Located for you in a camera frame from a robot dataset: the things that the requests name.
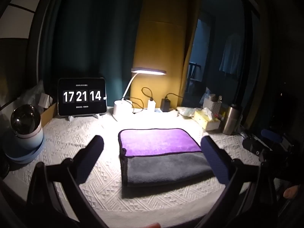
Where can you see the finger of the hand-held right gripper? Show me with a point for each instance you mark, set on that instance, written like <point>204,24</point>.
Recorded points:
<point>272,135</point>
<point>253,146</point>

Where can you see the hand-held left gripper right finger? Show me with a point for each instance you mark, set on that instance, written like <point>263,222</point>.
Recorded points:
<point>215,161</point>

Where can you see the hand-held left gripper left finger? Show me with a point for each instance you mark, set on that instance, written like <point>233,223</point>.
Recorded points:
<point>91,156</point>

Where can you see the purple and grey towel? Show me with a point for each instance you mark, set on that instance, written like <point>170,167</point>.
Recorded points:
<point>163,156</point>

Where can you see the person's right hand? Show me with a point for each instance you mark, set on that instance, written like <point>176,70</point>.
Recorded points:
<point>291,192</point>

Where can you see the person's left hand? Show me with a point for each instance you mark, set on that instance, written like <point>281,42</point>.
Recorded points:
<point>150,225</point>

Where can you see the white patterned tablecloth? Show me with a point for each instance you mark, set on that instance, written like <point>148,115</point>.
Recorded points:
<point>106,171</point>

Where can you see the stainless steel bottle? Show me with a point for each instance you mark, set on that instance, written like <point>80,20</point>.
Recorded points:
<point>230,121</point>

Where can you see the yellow tissue box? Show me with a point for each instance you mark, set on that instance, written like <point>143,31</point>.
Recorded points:
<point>209,122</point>

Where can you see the white tablet stand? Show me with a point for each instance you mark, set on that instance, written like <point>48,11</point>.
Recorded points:
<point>96,116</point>

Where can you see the white slatted basket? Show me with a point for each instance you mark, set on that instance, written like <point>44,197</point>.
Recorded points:
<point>212,105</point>

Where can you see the white desk lamp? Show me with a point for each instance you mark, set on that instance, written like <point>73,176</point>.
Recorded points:
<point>122,109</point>

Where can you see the white plastic bag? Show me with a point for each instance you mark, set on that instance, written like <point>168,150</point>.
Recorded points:
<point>186,111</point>

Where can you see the cardboard box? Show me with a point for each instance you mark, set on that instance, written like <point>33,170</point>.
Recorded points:
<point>48,114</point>

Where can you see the tablet with clock display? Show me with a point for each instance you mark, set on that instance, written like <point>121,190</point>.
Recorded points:
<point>82,96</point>

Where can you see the blue white appliance steel bowl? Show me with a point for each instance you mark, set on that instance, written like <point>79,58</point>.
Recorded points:
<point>26,133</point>

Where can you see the small white box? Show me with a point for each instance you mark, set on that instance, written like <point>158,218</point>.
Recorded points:
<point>45,100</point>

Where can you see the black power adapter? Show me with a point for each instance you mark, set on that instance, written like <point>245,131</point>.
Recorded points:
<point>165,105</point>

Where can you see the white charger plug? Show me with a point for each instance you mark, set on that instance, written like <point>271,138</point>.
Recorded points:
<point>151,105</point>

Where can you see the clear plastic bag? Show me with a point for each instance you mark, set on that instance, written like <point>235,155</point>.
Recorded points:
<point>32,93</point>

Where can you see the dark wooden chair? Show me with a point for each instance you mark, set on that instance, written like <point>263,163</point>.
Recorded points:
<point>193,76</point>

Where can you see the hanging pale garment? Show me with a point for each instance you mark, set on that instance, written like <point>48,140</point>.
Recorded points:
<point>230,54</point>

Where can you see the dark green curtain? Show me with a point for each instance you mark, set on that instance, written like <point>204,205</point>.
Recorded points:
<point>95,40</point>

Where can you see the yellow curtain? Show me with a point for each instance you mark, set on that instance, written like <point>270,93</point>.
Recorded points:
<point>161,40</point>

